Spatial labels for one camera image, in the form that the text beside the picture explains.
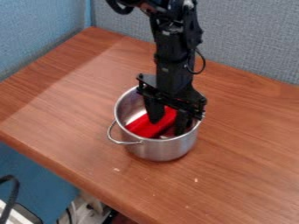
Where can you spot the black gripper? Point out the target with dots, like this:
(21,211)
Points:
(169,89)

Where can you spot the red block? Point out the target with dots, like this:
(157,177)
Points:
(142,128)

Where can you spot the stainless steel pot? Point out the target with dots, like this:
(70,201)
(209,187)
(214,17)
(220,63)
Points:
(162,148)

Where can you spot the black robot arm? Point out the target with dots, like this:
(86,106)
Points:
(176,36)

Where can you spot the white power strip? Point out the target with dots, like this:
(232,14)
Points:
(85,210)

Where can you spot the grey white device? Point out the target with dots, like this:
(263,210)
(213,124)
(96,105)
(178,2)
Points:
(21,215)

